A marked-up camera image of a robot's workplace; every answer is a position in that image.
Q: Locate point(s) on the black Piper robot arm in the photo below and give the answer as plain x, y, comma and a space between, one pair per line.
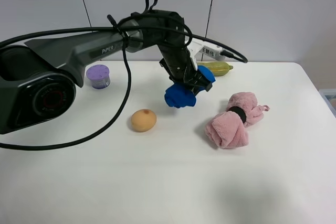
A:
40, 71

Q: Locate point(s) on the black elastic band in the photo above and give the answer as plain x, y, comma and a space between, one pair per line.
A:
240, 112

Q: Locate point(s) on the clear plastic bin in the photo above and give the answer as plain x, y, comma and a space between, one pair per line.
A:
329, 95

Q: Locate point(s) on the blue towel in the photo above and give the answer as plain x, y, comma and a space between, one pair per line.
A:
178, 97

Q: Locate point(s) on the tan egg-shaped ball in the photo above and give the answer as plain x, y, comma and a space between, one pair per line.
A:
143, 120

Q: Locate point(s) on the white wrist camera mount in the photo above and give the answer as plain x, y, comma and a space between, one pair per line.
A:
211, 50

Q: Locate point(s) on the pink rolled towel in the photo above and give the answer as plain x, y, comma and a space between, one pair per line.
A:
226, 129

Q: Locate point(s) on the purple lidded round container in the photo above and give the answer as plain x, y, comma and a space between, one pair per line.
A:
99, 76

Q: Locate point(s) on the toy corn cob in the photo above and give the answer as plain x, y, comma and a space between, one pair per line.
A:
214, 68

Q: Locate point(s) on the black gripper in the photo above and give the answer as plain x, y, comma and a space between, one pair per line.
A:
182, 69

